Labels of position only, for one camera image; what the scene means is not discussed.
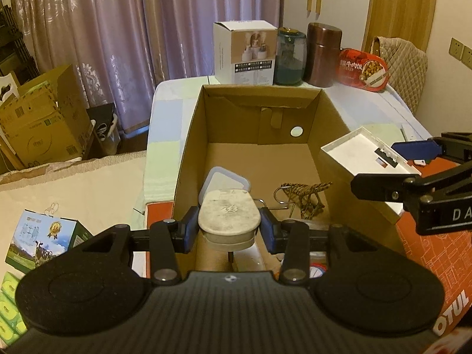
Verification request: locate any green packet multipack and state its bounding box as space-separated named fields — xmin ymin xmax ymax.
xmin=0 ymin=271 xmax=28 ymax=347

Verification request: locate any shallow white box lid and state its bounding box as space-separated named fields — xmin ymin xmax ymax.
xmin=320 ymin=126 xmax=423 ymax=219

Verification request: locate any beige bed cover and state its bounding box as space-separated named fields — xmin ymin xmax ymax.
xmin=0 ymin=150 xmax=148 ymax=277

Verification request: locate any white square container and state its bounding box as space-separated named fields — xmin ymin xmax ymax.
xmin=199 ymin=166 xmax=252 ymax=207

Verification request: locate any brown cardboard box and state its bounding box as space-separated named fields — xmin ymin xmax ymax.
xmin=173 ymin=84 xmax=406 ymax=277

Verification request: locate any black rack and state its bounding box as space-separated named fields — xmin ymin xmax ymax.
xmin=0 ymin=0 xmax=39 ymax=82

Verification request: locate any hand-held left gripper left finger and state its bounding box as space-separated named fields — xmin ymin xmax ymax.
xmin=79 ymin=206 xmax=201 ymax=285

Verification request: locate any red instant meal box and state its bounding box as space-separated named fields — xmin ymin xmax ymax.
xmin=337 ymin=47 xmax=391 ymax=93

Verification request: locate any beige oval device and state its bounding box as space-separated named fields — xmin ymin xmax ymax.
xmin=198 ymin=189 xmax=262 ymax=262

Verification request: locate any red printed cardboard sheet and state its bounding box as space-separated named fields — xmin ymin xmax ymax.
xmin=145 ymin=155 xmax=472 ymax=340

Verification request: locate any white product box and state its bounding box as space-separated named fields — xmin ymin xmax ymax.
xmin=213 ymin=20 xmax=279 ymax=86

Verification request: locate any brown metal canister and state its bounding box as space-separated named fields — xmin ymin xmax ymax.
xmin=303 ymin=22 xmax=343 ymax=88

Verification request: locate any dark green glass jar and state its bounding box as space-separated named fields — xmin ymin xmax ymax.
xmin=273 ymin=27 xmax=307 ymax=86

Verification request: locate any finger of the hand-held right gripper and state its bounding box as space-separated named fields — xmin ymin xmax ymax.
xmin=391 ymin=132 xmax=472 ymax=166
xmin=350 ymin=162 xmax=472 ymax=211

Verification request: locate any metal wire clip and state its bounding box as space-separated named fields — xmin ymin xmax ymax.
xmin=254 ymin=186 xmax=296 ymax=211

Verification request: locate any round red-rimmed item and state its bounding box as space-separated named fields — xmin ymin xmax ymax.
xmin=309 ymin=261 xmax=329 ymax=279

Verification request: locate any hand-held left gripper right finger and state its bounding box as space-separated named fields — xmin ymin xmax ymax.
xmin=258 ymin=206 xmax=373 ymax=285

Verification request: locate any black shopping bag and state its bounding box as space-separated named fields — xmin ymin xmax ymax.
xmin=86 ymin=102 xmax=122 ymax=157

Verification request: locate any printed cardboard carton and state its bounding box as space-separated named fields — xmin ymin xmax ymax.
xmin=0 ymin=64 xmax=94 ymax=168

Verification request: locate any long white remote control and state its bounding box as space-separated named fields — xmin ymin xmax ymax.
xmin=401 ymin=123 xmax=432 ymax=166

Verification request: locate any beige quilted cover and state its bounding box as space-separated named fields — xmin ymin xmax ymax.
xmin=371 ymin=36 xmax=428 ymax=115

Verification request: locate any mauve curtain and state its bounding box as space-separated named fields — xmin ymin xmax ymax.
xmin=9 ymin=0 xmax=284 ymax=137

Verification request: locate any blue green milk carton box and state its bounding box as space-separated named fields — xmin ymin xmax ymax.
xmin=4 ymin=209 xmax=94 ymax=275

